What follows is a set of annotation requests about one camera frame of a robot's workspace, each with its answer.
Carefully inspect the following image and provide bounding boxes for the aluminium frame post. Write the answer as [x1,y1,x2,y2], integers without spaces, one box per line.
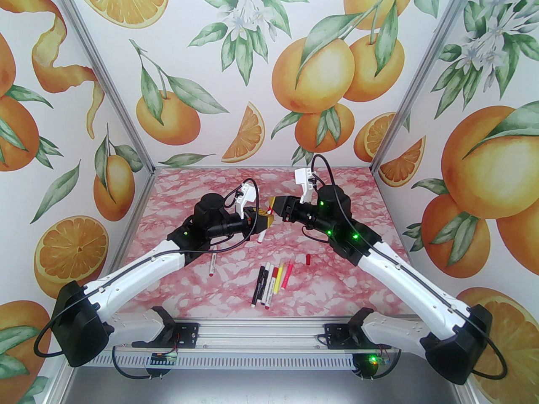
[50,0,157,175]

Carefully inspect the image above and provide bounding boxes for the black cable under rail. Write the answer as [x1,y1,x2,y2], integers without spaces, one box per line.
[113,335,179,381]
[352,350,400,382]

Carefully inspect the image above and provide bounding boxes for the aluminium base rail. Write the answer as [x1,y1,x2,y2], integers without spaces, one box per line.
[67,322,422,350]

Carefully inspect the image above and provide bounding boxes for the aluminium frame back bar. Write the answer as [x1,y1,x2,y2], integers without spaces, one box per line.
[152,164,375,170]

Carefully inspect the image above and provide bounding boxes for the aluminium frame side bar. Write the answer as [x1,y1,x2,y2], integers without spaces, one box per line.
[371,167,415,253]
[59,167,157,293]

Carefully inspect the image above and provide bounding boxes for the white slotted cable duct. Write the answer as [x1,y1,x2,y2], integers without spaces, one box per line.
[82,349,405,370]

